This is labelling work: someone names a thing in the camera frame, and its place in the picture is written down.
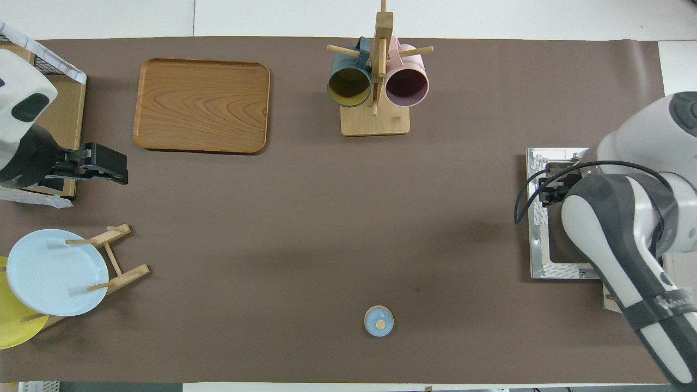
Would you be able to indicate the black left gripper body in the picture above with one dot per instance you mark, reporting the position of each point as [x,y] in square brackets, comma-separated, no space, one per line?
[27,160]

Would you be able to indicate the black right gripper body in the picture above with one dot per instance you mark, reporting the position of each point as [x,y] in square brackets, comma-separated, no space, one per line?
[566,182]

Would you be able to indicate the oven door with glass window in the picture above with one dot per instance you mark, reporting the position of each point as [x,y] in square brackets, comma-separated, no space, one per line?
[561,271]

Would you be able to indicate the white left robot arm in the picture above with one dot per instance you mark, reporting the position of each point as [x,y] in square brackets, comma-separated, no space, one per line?
[22,81]

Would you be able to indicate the wooden plate rack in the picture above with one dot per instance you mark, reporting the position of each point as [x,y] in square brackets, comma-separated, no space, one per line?
[128,275]

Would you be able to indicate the white checked cloth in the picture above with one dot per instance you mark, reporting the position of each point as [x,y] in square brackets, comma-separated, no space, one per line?
[54,61]

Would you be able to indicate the wooden serving tray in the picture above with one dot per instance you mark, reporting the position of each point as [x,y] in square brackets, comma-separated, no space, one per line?
[201,106]

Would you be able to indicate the light blue plate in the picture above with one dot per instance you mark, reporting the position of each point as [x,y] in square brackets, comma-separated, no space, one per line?
[54,272]

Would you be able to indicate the yellow plate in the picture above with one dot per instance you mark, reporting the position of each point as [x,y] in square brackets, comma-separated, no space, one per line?
[13,329]

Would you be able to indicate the pink mug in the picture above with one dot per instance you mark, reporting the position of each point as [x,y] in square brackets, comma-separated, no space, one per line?
[407,84]

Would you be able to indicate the wooden mug rack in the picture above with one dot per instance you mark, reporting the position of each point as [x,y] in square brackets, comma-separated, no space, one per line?
[375,122]

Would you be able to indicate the brown table mat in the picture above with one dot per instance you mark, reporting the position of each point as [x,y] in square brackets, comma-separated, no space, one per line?
[305,228]

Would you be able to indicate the small blue call bell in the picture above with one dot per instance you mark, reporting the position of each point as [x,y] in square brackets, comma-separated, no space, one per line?
[378,321]

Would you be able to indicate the dark blue mug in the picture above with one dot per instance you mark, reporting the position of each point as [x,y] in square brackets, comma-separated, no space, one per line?
[348,87]

